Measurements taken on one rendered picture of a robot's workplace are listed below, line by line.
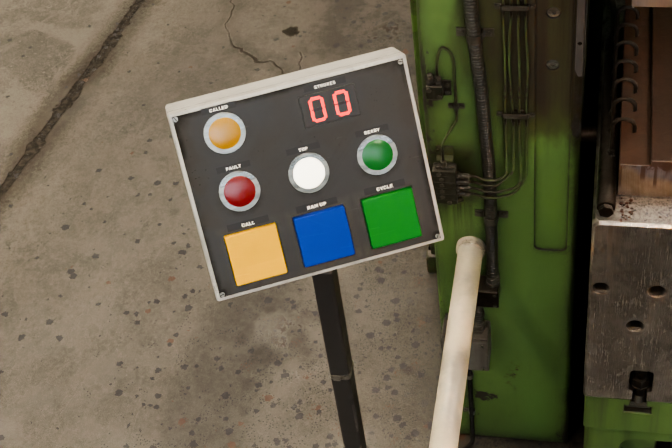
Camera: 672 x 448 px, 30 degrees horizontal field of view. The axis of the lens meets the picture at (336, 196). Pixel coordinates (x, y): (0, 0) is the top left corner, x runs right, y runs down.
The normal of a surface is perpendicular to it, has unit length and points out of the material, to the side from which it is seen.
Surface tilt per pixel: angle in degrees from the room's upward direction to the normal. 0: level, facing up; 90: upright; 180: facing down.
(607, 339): 90
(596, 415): 90
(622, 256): 90
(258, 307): 0
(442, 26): 90
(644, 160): 0
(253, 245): 60
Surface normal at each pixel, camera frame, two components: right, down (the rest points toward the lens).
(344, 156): 0.17, 0.24
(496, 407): -0.18, 0.72
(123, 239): -0.11, -0.70
